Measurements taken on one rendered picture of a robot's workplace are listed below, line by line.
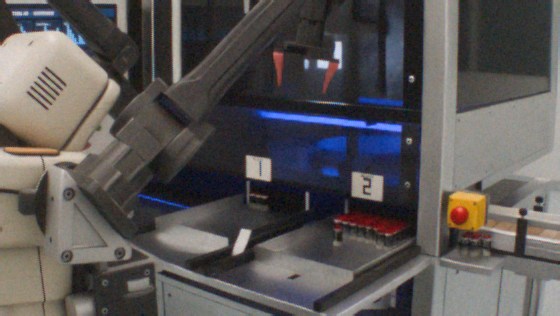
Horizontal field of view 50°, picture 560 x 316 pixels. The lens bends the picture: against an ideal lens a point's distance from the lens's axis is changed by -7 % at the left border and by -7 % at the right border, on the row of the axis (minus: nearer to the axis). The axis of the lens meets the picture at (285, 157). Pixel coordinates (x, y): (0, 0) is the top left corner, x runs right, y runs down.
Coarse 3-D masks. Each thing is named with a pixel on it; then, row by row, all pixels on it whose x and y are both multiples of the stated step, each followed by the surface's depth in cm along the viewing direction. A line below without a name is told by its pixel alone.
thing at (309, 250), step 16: (320, 224) 159; (272, 240) 145; (288, 240) 150; (304, 240) 154; (320, 240) 154; (352, 240) 154; (256, 256) 140; (272, 256) 137; (288, 256) 135; (304, 256) 143; (320, 256) 143; (336, 256) 143; (352, 256) 143; (368, 256) 143; (384, 256) 134; (304, 272) 132; (320, 272) 130; (336, 272) 127; (352, 272) 125
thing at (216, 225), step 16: (192, 208) 171; (208, 208) 176; (224, 208) 181; (240, 208) 183; (160, 224) 160; (176, 224) 156; (192, 224) 167; (208, 224) 167; (224, 224) 167; (240, 224) 167; (256, 224) 167; (272, 224) 158; (304, 224) 168; (192, 240) 153; (208, 240) 150; (224, 240) 146
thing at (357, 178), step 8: (352, 176) 153; (360, 176) 151; (368, 176) 150; (376, 176) 148; (352, 184) 153; (360, 184) 151; (368, 184) 150; (376, 184) 149; (352, 192) 153; (360, 192) 152; (368, 192) 150; (376, 192) 149; (376, 200) 149
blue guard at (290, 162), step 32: (224, 128) 177; (256, 128) 170; (288, 128) 163; (320, 128) 157; (352, 128) 151; (384, 128) 145; (416, 128) 140; (192, 160) 187; (224, 160) 179; (288, 160) 164; (320, 160) 158; (352, 160) 152; (384, 160) 147; (416, 160) 141; (384, 192) 148; (416, 192) 142
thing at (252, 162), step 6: (246, 156) 173; (252, 156) 172; (246, 162) 173; (252, 162) 172; (258, 162) 171; (264, 162) 169; (270, 162) 168; (246, 168) 174; (252, 168) 172; (258, 168) 171; (264, 168) 170; (270, 168) 168; (246, 174) 174; (252, 174) 173; (258, 174) 171; (264, 174) 170; (270, 174) 169; (270, 180) 169
